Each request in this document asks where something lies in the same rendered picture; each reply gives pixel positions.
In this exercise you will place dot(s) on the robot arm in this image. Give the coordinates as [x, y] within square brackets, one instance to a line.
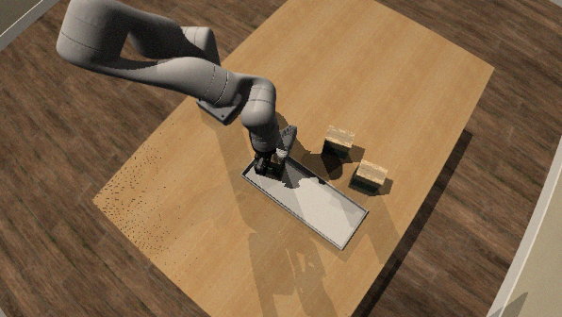
[92, 37]

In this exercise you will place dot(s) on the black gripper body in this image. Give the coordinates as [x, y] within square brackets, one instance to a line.
[264, 155]

